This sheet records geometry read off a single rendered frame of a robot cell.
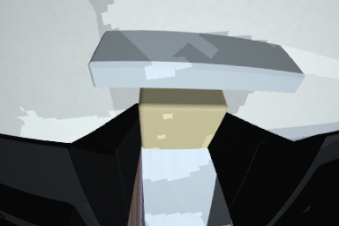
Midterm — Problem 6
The small beige block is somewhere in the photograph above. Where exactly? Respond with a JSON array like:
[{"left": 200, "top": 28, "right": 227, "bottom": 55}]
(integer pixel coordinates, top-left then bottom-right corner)
[{"left": 138, "top": 88, "right": 227, "bottom": 151}]

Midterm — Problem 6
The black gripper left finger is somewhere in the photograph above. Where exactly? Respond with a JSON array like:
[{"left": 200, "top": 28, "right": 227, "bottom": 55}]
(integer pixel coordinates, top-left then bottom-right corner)
[{"left": 0, "top": 103, "right": 142, "bottom": 226}]

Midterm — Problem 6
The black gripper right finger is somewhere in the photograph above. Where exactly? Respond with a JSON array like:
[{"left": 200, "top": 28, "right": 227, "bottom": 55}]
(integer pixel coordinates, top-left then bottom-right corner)
[{"left": 207, "top": 112, "right": 339, "bottom": 226}]

